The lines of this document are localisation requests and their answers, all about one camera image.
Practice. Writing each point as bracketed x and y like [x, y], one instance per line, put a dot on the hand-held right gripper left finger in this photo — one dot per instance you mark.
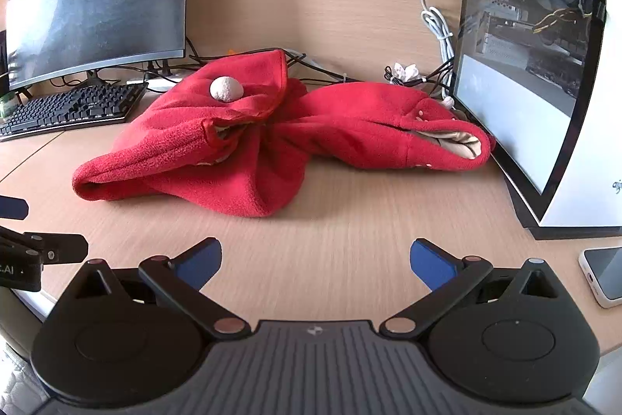
[197, 263]

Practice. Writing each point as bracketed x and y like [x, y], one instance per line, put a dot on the white crumpled tie clump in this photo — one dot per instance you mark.
[403, 71]

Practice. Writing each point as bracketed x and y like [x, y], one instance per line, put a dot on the white desk device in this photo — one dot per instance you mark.
[160, 83]

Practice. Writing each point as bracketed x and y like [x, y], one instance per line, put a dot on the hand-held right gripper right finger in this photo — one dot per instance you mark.
[432, 264]

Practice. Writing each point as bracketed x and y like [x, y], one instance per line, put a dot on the white smartphone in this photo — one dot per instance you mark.
[607, 271]

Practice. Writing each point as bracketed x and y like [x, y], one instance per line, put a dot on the red fleece garment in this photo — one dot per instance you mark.
[218, 162]

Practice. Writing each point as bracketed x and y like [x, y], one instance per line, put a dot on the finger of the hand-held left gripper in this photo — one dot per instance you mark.
[58, 247]
[12, 207]

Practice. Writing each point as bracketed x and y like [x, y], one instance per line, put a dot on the black keyboard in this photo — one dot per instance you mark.
[73, 106]

